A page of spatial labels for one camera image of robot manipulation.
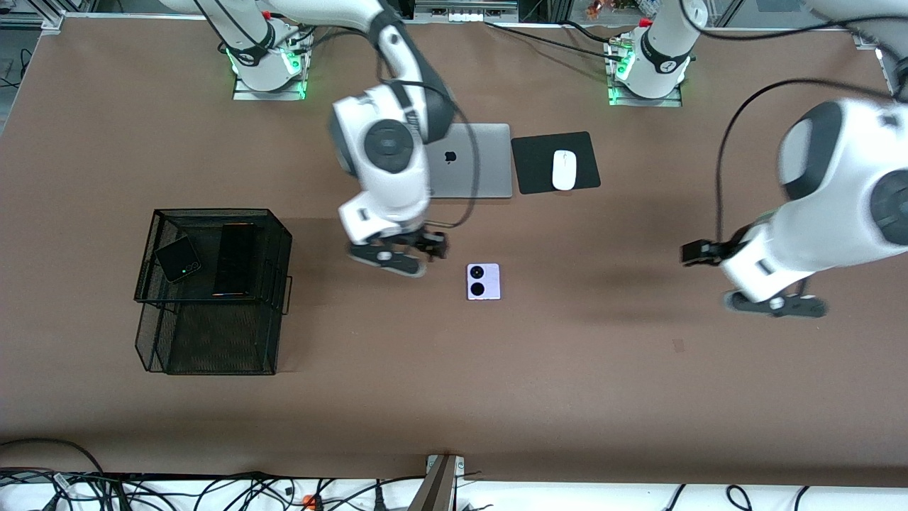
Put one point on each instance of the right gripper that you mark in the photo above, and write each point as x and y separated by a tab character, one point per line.
428	243

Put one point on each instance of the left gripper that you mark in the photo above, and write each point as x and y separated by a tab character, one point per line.
711	251

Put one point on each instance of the lavender flip phone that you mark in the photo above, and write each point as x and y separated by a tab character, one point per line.
484	282

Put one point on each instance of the long black smartphone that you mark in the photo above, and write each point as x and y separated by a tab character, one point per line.
234	259

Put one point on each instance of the black flip phone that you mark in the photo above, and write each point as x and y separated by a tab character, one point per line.
177	259

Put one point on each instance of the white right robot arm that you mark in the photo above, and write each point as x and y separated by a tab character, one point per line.
390	170

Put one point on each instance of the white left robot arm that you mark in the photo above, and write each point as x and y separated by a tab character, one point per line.
837	199

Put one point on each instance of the grey closed laptop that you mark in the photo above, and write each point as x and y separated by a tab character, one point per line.
482	170

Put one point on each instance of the black mouse pad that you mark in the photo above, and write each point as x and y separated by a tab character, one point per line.
532	167

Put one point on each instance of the white computer mouse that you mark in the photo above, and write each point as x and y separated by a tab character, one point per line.
564	170

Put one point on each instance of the white power strip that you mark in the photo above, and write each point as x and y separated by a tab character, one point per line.
464	14

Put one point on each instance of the aluminium mount post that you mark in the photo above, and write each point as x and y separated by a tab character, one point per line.
436	490

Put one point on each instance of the aluminium frame profile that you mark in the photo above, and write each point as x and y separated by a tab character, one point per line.
50	21

